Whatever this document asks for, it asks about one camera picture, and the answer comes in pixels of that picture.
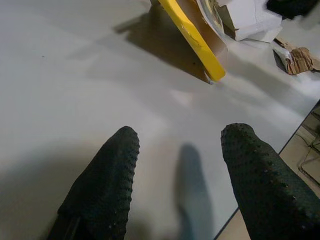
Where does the brown torn cardboard scrap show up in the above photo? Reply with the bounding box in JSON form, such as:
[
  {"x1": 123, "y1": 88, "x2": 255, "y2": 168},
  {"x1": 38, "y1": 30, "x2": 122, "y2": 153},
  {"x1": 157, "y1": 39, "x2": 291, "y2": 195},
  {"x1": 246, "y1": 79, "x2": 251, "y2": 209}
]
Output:
[{"x1": 272, "y1": 36, "x2": 320, "y2": 76}]

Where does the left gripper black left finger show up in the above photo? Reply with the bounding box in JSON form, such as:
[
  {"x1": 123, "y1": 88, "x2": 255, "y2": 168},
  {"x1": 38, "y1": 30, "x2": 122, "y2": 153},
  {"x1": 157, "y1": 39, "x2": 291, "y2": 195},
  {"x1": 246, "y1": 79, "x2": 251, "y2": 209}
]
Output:
[{"x1": 46, "y1": 125, "x2": 141, "y2": 240}]

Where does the white torn cardboard sheet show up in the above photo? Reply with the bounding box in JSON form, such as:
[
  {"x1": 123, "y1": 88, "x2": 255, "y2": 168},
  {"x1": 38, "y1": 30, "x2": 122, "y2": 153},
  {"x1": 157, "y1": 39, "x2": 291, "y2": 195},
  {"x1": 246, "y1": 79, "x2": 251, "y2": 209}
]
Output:
[{"x1": 216, "y1": 0, "x2": 285, "y2": 42}]

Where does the yellow product box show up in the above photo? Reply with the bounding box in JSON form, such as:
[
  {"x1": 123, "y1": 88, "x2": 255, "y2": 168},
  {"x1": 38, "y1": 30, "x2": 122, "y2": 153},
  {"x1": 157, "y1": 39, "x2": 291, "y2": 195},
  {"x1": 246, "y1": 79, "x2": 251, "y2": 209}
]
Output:
[{"x1": 149, "y1": 0, "x2": 229, "y2": 85}]

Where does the metal wire frame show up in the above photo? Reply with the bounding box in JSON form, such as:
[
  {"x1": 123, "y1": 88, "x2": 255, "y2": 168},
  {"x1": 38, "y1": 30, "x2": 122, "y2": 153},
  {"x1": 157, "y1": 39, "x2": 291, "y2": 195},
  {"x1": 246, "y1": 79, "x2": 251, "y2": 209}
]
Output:
[{"x1": 296, "y1": 124, "x2": 320, "y2": 181}]

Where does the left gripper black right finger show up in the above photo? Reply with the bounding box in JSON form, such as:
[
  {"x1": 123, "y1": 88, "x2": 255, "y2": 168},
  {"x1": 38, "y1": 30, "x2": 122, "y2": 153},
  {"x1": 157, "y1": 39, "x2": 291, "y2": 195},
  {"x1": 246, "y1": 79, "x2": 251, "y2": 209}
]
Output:
[{"x1": 220, "y1": 122, "x2": 320, "y2": 240}]

